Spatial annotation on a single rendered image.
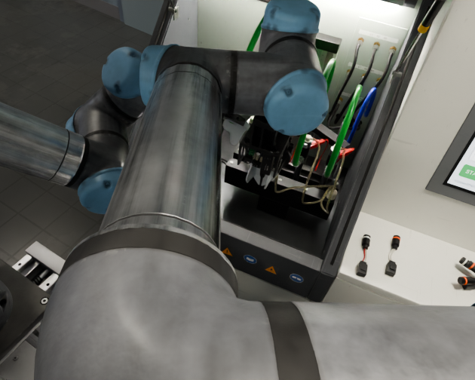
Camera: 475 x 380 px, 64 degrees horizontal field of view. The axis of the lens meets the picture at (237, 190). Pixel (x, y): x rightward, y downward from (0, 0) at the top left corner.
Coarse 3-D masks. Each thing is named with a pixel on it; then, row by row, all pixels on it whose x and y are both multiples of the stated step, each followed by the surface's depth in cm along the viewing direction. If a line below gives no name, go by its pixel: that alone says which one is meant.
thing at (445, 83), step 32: (448, 0) 82; (448, 32) 80; (416, 64) 94; (448, 64) 83; (416, 96) 88; (448, 96) 86; (416, 128) 92; (448, 128) 89; (384, 160) 98; (416, 160) 95; (384, 192) 103; (416, 192) 100; (416, 224) 104; (448, 224) 101; (352, 288) 98
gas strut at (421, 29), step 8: (440, 0) 71; (432, 8) 74; (440, 8) 74; (432, 16) 75; (424, 24) 78; (424, 32) 80; (416, 40) 83; (400, 64) 91; (392, 72) 95; (400, 72) 95
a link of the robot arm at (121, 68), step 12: (120, 48) 57; (132, 48) 57; (108, 60) 58; (120, 60) 56; (132, 60) 55; (108, 72) 57; (120, 72) 56; (132, 72) 55; (108, 84) 57; (120, 84) 56; (132, 84) 56; (120, 96) 58; (132, 96) 58; (120, 108) 60; (132, 108) 60; (144, 108) 61
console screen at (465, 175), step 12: (468, 120) 86; (468, 132) 88; (456, 144) 90; (468, 144) 89; (444, 156) 92; (456, 156) 91; (468, 156) 90; (444, 168) 94; (456, 168) 93; (468, 168) 92; (432, 180) 96; (444, 180) 95; (456, 180) 94; (468, 180) 93; (444, 192) 97; (456, 192) 96; (468, 192) 95
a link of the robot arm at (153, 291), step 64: (192, 64) 40; (192, 128) 29; (128, 192) 23; (192, 192) 23; (128, 256) 17; (192, 256) 18; (64, 320) 15; (128, 320) 14; (192, 320) 14; (256, 320) 14
